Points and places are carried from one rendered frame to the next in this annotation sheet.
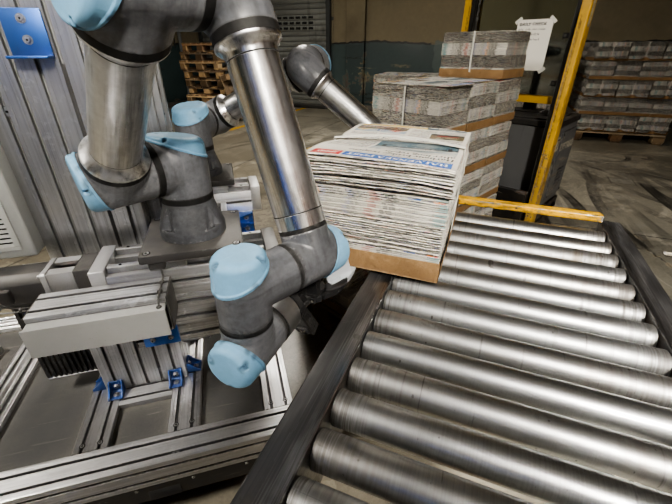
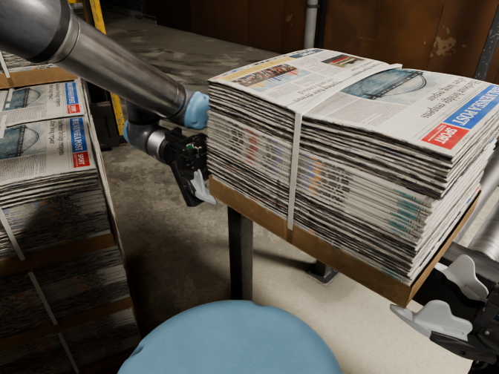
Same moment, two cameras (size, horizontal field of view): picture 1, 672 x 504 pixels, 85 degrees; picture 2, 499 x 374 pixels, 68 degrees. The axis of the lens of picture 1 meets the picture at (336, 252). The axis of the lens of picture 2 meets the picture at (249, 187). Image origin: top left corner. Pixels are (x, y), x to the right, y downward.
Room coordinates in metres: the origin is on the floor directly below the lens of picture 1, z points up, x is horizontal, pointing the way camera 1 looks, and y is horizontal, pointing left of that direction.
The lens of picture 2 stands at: (0.77, 0.43, 1.22)
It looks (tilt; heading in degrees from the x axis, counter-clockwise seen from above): 34 degrees down; 292
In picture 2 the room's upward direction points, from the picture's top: straight up
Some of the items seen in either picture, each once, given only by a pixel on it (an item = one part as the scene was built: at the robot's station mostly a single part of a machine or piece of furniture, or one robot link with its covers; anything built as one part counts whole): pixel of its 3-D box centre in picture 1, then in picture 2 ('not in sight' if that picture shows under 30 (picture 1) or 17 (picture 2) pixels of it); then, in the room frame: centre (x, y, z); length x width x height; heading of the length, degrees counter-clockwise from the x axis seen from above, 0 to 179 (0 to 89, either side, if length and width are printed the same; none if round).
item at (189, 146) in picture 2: not in sight; (189, 155); (1.15, -0.16, 0.83); 0.12 x 0.08 x 0.09; 159
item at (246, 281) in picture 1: (252, 284); not in sight; (0.43, 0.12, 0.92); 0.11 x 0.08 x 0.11; 135
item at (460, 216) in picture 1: (507, 227); not in sight; (0.92, -0.47, 0.77); 0.47 x 0.05 x 0.05; 68
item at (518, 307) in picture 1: (509, 308); (477, 191); (0.56, -0.33, 0.77); 0.47 x 0.05 x 0.05; 68
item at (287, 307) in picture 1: (275, 314); not in sight; (0.49, 0.10, 0.82); 0.08 x 0.05 x 0.08; 68
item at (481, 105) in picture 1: (450, 103); not in sight; (2.15, -0.62, 0.95); 0.38 x 0.29 x 0.23; 44
